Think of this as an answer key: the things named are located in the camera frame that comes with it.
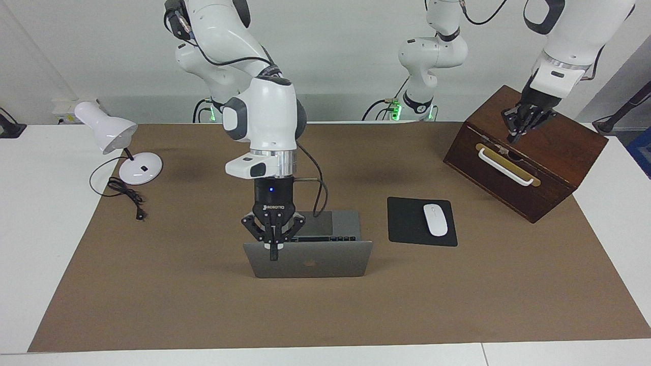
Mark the white desk lamp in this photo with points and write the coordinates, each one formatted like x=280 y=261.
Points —
x=109 y=132

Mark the black camera stand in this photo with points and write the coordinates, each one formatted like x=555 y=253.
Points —
x=618 y=117

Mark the black table clamp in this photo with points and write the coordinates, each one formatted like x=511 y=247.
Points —
x=10 y=129

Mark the dark brown wooden box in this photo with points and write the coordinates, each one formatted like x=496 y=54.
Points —
x=554 y=147

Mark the grey aluminium laptop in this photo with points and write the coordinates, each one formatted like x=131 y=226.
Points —
x=315 y=259

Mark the white power strip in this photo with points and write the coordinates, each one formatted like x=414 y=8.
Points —
x=63 y=108

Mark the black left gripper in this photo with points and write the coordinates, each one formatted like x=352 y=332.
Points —
x=539 y=100

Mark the blue crate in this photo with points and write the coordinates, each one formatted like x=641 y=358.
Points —
x=642 y=152

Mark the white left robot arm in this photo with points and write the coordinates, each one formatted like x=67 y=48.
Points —
x=432 y=51

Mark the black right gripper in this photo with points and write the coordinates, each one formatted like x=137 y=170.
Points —
x=273 y=195

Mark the white computer mouse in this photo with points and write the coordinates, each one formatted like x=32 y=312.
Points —
x=435 y=219

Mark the brown paper table mat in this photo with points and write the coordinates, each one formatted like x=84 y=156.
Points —
x=203 y=295

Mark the black mouse pad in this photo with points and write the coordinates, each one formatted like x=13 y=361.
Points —
x=407 y=223

